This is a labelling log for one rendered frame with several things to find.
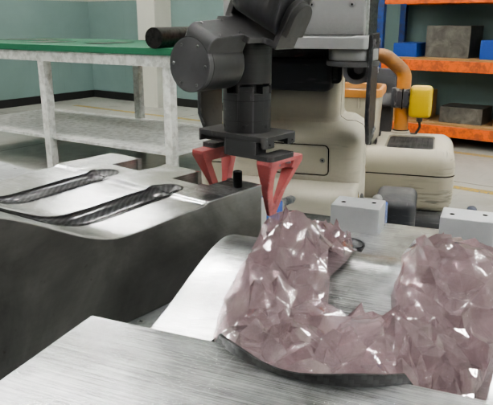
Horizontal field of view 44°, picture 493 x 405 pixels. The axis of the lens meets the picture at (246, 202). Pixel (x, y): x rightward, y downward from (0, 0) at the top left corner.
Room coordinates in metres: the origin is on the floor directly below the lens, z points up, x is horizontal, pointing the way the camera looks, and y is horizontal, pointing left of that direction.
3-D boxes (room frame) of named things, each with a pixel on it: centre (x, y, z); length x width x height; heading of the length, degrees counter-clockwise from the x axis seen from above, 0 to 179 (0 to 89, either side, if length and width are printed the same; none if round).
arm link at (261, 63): (0.72, 0.00, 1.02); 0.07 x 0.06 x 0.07; 141
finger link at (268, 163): (0.70, -0.02, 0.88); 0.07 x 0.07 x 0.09; 52
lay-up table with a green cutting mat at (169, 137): (4.72, 1.16, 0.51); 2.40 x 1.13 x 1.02; 58
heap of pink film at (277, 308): (0.38, -0.08, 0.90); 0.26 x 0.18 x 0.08; 157
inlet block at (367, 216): (0.65, -0.14, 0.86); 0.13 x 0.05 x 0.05; 157
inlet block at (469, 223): (0.60, -0.23, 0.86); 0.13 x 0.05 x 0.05; 157
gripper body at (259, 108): (0.72, 0.00, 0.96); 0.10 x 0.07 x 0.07; 52
